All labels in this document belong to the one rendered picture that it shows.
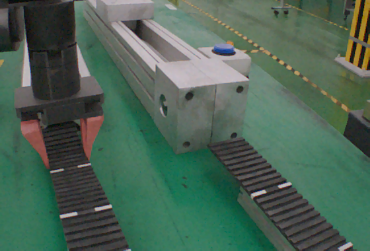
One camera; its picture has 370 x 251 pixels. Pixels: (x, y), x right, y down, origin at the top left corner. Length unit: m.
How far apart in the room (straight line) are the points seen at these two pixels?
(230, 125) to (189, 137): 0.06
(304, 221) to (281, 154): 0.17
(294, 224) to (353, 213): 0.11
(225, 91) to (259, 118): 0.14
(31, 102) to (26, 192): 0.11
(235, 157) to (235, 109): 0.09
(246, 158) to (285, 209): 0.09
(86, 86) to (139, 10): 0.42
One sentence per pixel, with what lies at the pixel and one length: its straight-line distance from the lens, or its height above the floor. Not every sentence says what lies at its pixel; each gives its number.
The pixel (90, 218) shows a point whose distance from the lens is 0.33.
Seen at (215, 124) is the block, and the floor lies 0.82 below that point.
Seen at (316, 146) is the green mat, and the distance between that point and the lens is 0.54.
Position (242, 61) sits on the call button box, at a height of 0.83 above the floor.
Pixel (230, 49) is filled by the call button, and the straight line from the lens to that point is 0.67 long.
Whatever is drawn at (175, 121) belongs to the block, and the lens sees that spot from 0.45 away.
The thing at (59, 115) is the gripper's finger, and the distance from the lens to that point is 0.39.
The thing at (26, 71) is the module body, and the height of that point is 0.86.
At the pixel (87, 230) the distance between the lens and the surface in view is 0.32.
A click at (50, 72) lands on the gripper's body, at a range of 0.38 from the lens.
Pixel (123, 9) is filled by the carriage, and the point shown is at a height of 0.89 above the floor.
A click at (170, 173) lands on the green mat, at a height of 0.78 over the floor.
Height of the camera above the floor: 1.04
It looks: 27 degrees down
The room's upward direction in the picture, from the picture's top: 3 degrees clockwise
